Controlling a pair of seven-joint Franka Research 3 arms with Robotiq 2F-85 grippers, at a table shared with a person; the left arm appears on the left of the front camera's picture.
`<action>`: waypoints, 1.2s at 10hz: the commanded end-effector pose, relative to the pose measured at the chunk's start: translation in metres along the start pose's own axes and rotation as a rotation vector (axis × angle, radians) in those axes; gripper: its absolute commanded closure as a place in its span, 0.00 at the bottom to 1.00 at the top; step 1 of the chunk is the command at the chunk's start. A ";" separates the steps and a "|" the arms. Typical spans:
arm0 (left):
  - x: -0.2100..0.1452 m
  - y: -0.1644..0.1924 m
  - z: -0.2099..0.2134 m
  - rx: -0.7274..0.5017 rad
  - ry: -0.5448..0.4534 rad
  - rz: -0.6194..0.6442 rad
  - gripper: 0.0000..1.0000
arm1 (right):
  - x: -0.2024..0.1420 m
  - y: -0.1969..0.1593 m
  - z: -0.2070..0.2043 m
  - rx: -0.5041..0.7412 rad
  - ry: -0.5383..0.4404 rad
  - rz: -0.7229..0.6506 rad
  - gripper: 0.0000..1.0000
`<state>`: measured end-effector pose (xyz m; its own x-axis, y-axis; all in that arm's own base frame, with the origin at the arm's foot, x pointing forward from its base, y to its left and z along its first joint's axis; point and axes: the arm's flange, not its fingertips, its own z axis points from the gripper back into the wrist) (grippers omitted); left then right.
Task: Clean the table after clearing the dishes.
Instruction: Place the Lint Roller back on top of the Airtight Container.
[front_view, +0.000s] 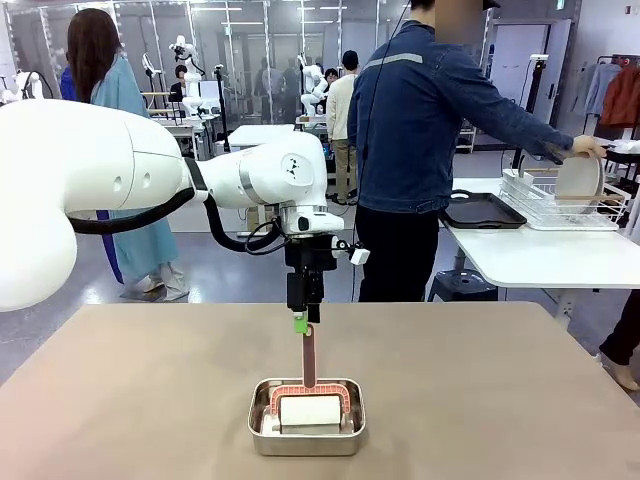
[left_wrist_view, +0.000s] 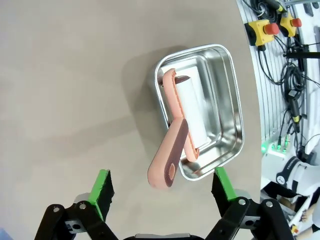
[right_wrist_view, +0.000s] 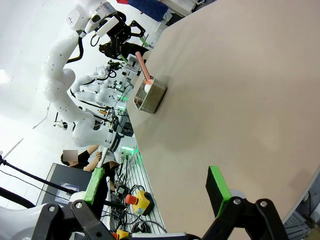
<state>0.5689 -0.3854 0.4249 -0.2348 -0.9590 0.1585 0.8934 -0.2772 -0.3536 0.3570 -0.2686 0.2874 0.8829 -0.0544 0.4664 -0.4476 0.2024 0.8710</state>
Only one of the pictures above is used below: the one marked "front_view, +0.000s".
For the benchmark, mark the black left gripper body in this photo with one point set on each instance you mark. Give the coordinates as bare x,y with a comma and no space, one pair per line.
310,255

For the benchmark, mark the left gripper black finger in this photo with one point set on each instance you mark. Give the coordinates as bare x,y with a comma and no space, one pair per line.
299,322
313,311

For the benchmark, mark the dark brown plastic tray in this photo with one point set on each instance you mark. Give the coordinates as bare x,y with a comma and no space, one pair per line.
480,212

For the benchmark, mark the round white plate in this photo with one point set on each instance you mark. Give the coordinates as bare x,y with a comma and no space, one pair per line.
580,177

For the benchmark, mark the man's left denim forearm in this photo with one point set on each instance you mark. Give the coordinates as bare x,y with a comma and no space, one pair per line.
552,154

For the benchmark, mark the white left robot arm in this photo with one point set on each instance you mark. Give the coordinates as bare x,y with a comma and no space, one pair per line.
75,160

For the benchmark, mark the man's right denim forearm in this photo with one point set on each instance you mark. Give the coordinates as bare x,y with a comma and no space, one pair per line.
540,127

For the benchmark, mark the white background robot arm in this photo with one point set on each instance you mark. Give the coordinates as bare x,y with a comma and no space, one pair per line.
314,85
190,95

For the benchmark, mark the man's right hand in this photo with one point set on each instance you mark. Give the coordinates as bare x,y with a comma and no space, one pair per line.
590,146

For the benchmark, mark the rectangular stainless steel tin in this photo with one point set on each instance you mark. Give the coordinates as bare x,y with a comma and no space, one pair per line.
305,442

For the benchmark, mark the white background table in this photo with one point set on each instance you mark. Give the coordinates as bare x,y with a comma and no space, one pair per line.
260,132

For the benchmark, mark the person in beige sweater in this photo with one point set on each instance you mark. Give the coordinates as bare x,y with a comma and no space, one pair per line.
342,110

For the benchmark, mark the black metal stool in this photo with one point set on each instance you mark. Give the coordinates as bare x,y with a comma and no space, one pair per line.
462,285

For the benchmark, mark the man in denim jacket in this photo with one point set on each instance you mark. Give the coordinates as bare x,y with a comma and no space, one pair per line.
400,125

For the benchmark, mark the person in dark clothes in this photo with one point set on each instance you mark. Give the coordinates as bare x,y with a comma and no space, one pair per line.
291,90
267,90

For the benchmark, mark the white workbench desk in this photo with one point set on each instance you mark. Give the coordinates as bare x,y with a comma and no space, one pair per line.
200,125

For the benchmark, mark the white shoe rack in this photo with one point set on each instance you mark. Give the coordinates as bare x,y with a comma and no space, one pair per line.
467,140

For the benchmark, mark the seated person black hair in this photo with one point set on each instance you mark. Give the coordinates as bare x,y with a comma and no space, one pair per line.
177,87

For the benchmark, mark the large white table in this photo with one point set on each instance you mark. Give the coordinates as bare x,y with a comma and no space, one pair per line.
550,255

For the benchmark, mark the black tripod stand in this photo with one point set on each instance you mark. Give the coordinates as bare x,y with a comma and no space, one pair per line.
536,80

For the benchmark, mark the long-haired woman in blue coat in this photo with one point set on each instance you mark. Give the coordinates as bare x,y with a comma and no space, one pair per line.
95,50

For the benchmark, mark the person in black trousers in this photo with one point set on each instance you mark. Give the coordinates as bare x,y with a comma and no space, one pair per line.
622,330

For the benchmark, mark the white open door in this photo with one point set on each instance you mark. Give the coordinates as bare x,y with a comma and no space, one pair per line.
560,60

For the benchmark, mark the light blue hanging shirt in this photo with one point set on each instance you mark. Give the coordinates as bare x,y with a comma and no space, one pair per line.
592,87

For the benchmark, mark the black clothes rack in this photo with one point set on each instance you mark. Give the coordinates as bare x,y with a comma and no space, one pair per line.
615,131

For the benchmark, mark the small white background robot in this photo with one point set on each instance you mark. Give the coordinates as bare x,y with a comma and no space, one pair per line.
22,82

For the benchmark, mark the orange hanging jacket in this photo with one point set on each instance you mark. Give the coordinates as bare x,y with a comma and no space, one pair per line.
622,95

